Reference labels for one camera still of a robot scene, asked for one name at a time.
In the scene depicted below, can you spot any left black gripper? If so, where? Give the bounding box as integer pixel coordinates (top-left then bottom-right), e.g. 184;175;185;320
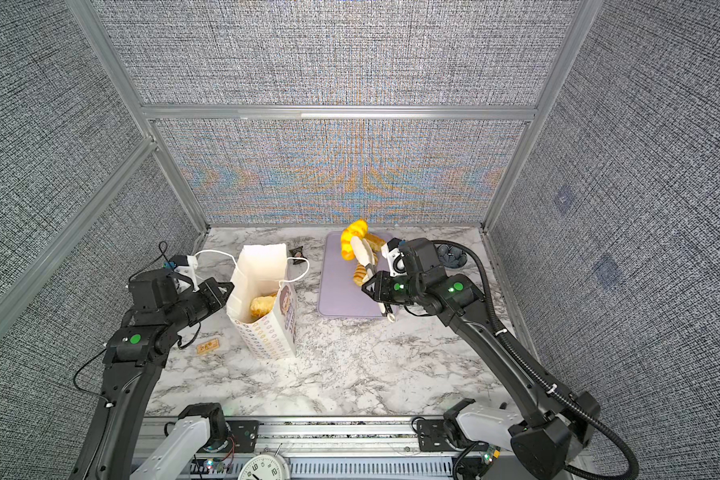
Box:
168;278;235;333

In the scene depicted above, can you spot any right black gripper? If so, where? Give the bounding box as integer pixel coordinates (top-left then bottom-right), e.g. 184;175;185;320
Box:
362;269;428;304

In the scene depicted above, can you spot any white patterned paper bag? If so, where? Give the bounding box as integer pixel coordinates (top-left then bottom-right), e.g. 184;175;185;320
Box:
196;243;309;360

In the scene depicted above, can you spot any pale braided bread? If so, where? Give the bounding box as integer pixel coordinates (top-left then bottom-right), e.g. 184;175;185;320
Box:
249;294;277;322

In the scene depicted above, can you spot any yellow lemon shaped bread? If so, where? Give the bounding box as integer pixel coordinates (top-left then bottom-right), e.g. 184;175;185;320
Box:
340;219;368;261

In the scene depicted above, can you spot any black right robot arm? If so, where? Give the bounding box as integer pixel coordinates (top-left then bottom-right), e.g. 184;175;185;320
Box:
349;236;639;479

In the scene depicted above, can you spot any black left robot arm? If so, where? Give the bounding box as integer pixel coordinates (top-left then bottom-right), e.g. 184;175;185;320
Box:
69;268;234;479

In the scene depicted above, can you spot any long glazed bread stick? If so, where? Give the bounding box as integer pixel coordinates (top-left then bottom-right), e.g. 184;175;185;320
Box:
364;233;386;252

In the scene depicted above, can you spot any lilac plastic tray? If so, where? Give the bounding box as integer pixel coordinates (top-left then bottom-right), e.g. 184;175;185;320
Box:
318;231;383;319

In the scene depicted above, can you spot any grey round dish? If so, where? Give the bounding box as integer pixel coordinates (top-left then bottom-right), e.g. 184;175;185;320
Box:
436;243;469;270

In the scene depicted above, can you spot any white analog clock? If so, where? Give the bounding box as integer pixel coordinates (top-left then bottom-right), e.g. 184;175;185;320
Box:
238;453;291;480

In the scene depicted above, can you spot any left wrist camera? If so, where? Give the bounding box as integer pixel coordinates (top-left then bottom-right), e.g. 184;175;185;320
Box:
128;255;199;312

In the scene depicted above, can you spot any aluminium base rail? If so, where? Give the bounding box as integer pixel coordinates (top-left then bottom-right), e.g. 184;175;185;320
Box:
77;415;595;480

